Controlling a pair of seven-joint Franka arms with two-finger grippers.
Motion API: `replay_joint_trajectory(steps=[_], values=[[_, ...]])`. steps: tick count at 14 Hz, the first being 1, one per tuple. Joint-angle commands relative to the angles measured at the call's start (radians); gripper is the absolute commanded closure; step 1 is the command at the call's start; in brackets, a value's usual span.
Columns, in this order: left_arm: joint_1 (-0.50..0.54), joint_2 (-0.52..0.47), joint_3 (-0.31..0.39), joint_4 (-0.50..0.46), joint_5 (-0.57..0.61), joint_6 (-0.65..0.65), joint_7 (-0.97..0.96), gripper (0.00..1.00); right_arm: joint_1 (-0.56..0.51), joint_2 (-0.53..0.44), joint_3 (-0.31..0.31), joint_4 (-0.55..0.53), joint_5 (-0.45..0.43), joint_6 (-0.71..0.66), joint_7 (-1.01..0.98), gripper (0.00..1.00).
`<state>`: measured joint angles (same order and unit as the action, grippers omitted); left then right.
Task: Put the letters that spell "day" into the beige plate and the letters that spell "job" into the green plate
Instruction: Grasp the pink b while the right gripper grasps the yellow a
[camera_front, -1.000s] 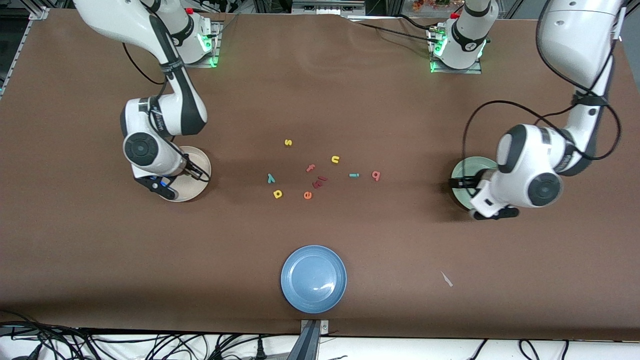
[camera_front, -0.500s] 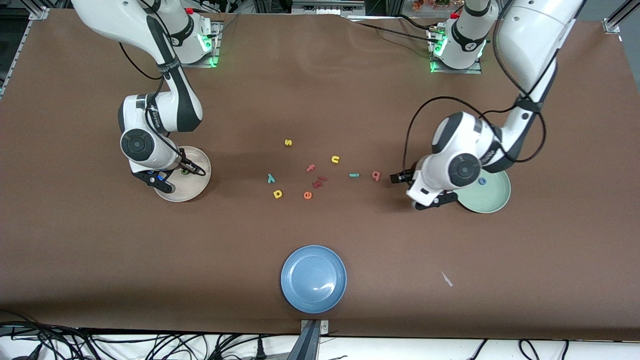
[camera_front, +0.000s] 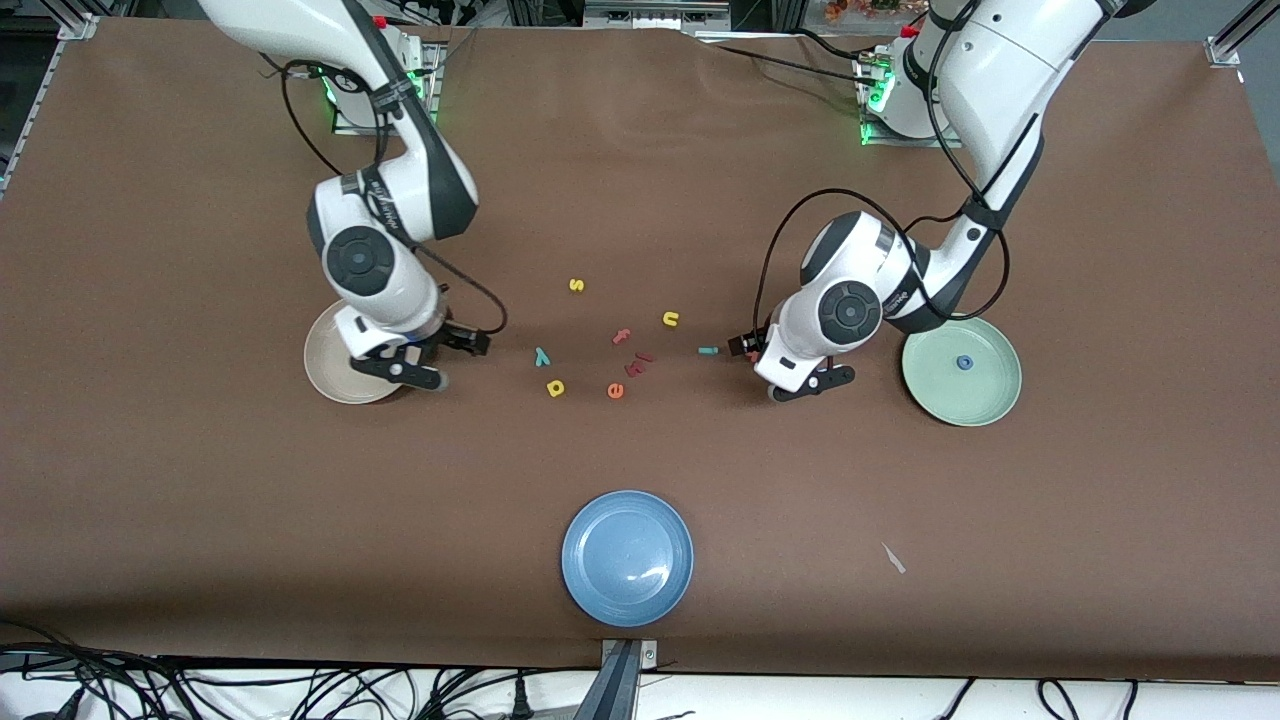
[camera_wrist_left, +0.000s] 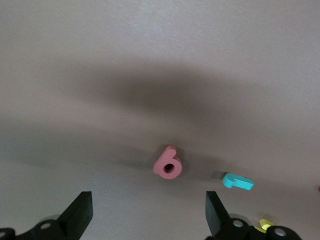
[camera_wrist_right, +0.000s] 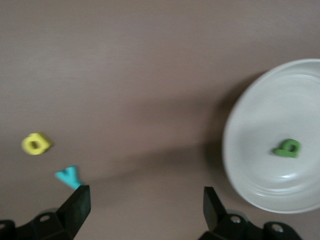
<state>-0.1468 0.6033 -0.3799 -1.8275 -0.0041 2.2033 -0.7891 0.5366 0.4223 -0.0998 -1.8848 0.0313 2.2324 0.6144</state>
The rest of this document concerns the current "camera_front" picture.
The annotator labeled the blue round plate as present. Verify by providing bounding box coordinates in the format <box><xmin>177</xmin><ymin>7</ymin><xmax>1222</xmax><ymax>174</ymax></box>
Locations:
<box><xmin>561</xmin><ymin>489</ymin><xmax>695</xmax><ymax>629</ymax></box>

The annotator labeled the beige round plate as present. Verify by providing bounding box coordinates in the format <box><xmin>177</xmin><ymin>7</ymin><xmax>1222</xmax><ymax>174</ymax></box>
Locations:
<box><xmin>303</xmin><ymin>300</ymin><xmax>406</xmax><ymax>406</ymax></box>

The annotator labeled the brown table cover sheet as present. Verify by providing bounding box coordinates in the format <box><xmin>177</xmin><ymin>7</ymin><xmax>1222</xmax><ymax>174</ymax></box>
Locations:
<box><xmin>0</xmin><ymin>18</ymin><xmax>1280</xmax><ymax>683</ymax></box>

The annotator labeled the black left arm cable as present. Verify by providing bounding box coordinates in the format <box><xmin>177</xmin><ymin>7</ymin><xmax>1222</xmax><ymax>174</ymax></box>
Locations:
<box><xmin>752</xmin><ymin>188</ymin><xmax>1011</xmax><ymax>341</ymax></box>

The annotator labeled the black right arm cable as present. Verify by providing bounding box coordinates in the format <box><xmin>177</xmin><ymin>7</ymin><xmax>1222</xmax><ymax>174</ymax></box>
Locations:
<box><xmin>280</xmin><ymin>60</ymin><xmax>509</xmax><ymax>337</ymax></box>

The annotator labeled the black floor cable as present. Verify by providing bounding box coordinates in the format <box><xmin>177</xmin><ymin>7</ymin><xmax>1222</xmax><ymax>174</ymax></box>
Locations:
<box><xmin>0</xmin><ymin>620</ymin><xmax>421</xmax><ymax>720</ymax></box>
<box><xmin>1036</xmin><ymin>678</ymin><xmax>1141</xmax><ymax>720</ymax></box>

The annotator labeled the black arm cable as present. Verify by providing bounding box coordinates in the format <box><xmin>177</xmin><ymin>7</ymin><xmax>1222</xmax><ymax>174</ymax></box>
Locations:
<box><xmin>752</xmin><ymin>188</ymin><xmax>1011</xmax><ymax>341</ymax></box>
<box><xmin>280</xmin><ymin>60</ymin><xmax>509</xmax><ymax>337</ymax></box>

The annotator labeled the pale green round plate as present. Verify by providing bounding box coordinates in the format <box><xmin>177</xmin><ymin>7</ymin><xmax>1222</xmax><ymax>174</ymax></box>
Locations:
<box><xmin>901</xmin><ymin>315</ymin><xmax>1023</xmax><ymax>428</ymax></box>

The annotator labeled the black cable on table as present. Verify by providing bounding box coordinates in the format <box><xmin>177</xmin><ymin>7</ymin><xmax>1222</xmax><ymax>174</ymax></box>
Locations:
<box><xmin>700</xmin><ymin>38</ymin><xmax>871</xmax><ymax>89</ymax></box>

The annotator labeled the grey camera mounting pole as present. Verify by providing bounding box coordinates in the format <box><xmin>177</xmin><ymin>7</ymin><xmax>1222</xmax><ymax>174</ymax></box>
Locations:
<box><xmin>598</xmin><ymin>638</ymin><xmax>661</xmax><ymax>720</ymax></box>

